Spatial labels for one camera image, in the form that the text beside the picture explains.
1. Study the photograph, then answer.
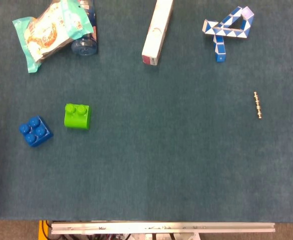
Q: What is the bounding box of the yellow frame part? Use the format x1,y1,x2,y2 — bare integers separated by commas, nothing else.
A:
38,220,49,240

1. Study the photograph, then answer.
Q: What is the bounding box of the small gold bead chain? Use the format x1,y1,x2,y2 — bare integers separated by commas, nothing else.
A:
253,91,264,119

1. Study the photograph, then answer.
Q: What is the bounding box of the green toy brick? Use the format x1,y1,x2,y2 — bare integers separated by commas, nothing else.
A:
63,103,92,130

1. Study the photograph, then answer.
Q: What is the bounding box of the teal snack bag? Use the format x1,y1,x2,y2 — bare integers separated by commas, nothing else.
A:
12,0,94,74

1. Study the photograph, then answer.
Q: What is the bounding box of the aluminium frame rail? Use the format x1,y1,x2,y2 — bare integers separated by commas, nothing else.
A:
50,221,276,235

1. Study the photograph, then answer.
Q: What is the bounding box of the blue plastic water bottle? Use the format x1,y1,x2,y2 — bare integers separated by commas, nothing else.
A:
70,0,99,56

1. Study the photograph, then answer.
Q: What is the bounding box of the black cable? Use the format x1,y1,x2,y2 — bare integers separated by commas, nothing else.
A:
41,220,53,238

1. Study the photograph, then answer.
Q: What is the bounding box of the blue white snake puzzle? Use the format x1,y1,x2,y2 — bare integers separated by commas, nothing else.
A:
201,6,255,63

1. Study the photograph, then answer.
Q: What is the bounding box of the blue toy brick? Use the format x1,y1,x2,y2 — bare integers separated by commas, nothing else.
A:
18,115,54,148

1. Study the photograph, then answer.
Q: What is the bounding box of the long white cardboard box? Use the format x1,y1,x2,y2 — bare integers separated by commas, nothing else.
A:
141,0,174,67

